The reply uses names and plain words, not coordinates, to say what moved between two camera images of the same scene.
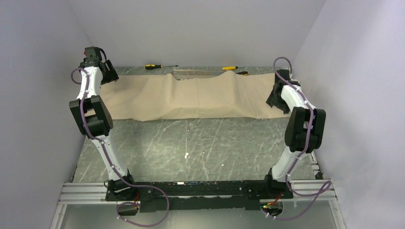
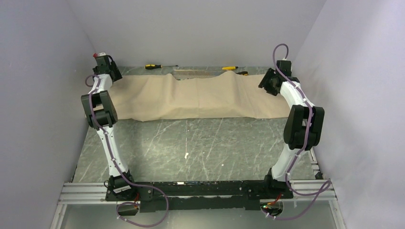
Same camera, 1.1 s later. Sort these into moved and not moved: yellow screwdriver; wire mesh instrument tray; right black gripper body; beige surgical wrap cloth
Moved: right black gripper body
Not moved: beige surgical wrap cloth; wire mesh instrument tray; yellow screwdriver
